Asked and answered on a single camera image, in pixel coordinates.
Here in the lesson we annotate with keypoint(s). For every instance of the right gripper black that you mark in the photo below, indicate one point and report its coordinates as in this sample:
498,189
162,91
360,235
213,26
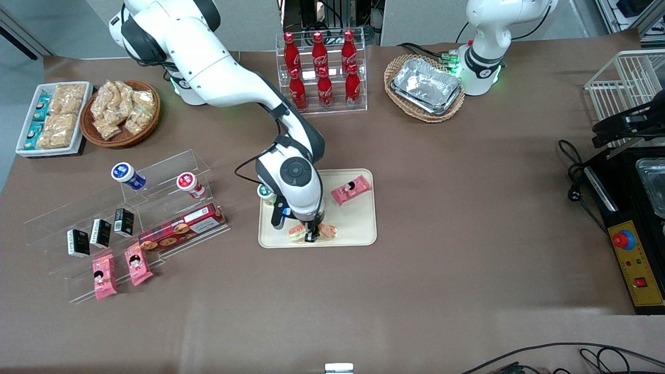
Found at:
312,227

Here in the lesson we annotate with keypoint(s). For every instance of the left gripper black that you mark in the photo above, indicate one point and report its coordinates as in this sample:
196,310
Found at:
619,125

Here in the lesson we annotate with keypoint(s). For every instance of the plastic-wrapped triangle sandwich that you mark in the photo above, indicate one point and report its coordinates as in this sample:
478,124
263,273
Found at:
327,231

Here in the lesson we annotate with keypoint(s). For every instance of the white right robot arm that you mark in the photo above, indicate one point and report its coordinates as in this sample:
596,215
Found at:
208,67

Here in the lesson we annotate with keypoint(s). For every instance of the beige plastic serving tray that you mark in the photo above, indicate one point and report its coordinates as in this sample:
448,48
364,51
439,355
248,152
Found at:
353,223

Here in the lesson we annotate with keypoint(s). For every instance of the aluminium foil tray stack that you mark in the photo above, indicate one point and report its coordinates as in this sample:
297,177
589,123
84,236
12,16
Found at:
426,85

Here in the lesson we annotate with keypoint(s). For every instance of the pink cartoon snack packet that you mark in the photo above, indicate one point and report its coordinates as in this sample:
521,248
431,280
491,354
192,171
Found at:
137,265
351,190
104,276

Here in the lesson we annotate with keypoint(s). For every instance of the green-lidded yogurt cup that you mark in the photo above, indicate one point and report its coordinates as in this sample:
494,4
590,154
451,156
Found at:
266,192

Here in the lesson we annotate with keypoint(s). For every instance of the clear acrylic bottle rack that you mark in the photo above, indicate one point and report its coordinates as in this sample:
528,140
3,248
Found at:
337,106

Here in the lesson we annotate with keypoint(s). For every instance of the red-lidded yogurt cup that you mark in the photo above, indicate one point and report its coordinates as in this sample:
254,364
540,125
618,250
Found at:
189,184

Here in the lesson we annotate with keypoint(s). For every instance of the red cookie box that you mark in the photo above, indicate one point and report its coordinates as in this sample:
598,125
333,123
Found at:
179,228

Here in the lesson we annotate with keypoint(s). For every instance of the red cola bottle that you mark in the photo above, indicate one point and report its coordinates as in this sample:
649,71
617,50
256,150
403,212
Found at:
298,93
349,49
353,89
325,92
291,52
319,52

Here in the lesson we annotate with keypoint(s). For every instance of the black sealing machine yellow panel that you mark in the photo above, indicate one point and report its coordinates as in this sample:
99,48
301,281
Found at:
636,270

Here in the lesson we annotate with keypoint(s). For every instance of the small white device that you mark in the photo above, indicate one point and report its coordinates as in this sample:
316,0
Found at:
338,369

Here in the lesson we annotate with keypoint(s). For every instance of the light tan wicker basket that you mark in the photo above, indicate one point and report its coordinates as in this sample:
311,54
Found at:
397,101

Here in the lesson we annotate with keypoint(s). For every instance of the clear acrylic stepped display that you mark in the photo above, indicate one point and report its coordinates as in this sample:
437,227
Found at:
166,166

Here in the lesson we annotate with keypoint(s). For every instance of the small black snack box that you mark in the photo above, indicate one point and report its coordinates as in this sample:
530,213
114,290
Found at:
78,243
100,232
123,222

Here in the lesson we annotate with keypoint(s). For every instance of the blue-lidded yogurt cup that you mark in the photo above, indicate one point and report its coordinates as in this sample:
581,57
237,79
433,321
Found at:
127,174

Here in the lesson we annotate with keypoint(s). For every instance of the brown round wicker basket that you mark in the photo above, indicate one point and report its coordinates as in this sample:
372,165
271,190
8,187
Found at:
148,127

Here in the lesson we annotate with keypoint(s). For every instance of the clear bagged puffed snack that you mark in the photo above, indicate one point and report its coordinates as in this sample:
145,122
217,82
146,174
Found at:
137,111
104,98
108,129

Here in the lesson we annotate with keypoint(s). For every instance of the black background equipment rack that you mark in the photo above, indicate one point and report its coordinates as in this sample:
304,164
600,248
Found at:
332,15

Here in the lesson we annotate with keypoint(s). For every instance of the clear rice cracker pack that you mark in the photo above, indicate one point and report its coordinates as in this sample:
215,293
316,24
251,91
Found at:
58,131
67,97

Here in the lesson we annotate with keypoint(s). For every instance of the teal snack packet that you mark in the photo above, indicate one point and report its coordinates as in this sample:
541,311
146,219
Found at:
35,136
42,108

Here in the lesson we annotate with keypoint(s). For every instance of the white rectangular snack bin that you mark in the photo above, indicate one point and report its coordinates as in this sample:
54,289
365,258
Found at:
26,122

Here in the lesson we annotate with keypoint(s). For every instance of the grey metal shelf frame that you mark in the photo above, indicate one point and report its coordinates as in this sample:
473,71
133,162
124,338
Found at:
628,13

